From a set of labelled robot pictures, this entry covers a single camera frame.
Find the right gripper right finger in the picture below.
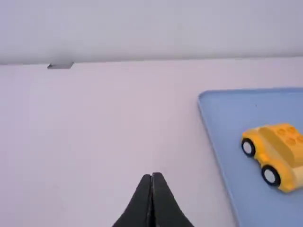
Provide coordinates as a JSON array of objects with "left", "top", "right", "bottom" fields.
[{"left": 151, "top": 172, "right": 195, "bottom": 227}]

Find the yellow toy car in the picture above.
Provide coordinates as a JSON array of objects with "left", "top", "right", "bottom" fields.
[{"left": 241, "top": 122, "right": 303, "bottom": 193}]

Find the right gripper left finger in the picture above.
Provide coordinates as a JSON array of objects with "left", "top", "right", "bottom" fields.
[{"left": 112, "top": 174, "right": 152, "bottom": 227}]

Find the blue mat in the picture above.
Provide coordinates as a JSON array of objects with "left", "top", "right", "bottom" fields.
[{"left": 197, "top": 87, "right": 303, "bottom": 227}]

